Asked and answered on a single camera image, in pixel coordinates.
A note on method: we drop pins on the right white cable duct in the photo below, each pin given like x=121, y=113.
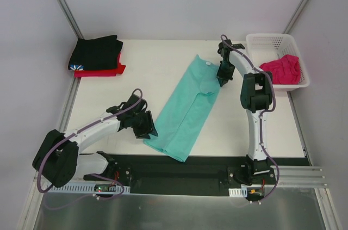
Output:
x=237, y=192

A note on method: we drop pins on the white plastic basket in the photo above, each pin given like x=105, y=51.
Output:
x=268, y=47

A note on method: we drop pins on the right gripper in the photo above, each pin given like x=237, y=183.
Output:
x=224, y=70

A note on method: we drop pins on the folded black t shirt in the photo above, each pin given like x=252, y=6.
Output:
x=96, y=54

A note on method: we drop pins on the left white cable duct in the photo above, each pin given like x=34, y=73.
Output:
x=91, y=188

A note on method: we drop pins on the left aluminium frame post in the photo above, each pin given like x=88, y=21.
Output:
x=70, y=18

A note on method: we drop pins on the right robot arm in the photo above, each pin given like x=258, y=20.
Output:
x=257, y=98

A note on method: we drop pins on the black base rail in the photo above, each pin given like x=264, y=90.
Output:
x=162, y=175

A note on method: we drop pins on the teal t shirt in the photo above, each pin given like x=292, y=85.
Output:
x=183, y=116

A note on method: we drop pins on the pink t shirt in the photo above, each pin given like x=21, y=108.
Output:
x=285, y=71

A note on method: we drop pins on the folded red t shirt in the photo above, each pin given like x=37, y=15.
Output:
x=102, y=73

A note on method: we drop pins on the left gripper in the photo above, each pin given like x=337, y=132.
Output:
x=143, y=124

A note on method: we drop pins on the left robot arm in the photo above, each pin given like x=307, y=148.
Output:
x=61, y=156

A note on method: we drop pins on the white cable duct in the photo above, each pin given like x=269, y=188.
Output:
x=91, y=188
x=237, y=192

